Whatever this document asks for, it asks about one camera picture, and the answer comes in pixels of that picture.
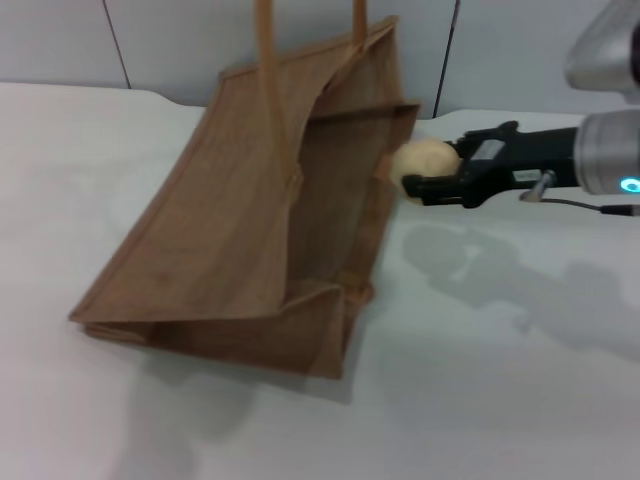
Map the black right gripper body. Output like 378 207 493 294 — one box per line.
452 120 582 210

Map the round egg yolk pastry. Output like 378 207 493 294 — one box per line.
390 138 462 207

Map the brown woven handbag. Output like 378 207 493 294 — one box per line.
68 0 423 381

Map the right wrist cable plug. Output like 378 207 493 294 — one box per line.
518 169 640 217

